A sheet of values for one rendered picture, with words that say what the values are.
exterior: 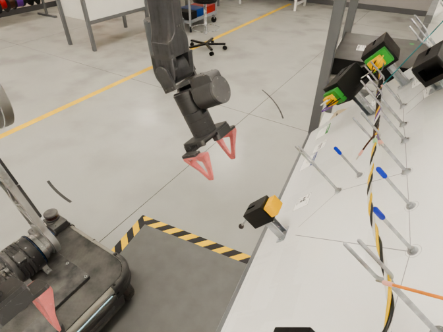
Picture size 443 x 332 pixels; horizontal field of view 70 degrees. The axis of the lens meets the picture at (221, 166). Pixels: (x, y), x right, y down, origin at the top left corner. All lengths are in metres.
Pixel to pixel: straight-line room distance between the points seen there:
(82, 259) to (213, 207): 0.87
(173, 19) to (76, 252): 1.31
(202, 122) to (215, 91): 0.09
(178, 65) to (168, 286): 1.32
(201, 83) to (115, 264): 1.15
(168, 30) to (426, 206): 0.53
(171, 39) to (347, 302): 0.54
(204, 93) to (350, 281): 0.42
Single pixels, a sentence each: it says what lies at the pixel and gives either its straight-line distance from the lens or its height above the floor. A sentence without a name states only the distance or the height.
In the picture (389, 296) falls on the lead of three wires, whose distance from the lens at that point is 0.35.
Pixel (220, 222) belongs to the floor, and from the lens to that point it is 2.03.
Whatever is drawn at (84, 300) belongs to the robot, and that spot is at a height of 0.24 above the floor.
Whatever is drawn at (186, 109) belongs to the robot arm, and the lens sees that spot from 0.70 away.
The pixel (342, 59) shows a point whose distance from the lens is 1.25.
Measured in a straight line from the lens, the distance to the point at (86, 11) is 5.04.
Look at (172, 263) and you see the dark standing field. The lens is 1.86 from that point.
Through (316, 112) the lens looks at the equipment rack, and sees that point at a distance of 1.28.
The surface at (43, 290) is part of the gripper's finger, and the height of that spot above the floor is 1.12.
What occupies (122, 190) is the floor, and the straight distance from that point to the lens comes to 2.34.
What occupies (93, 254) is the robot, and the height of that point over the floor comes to 0.24.
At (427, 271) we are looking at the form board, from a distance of 0.48.
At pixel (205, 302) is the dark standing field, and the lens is 1.72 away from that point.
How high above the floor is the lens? 1.52
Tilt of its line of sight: 38 degrees down
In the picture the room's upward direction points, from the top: straight up
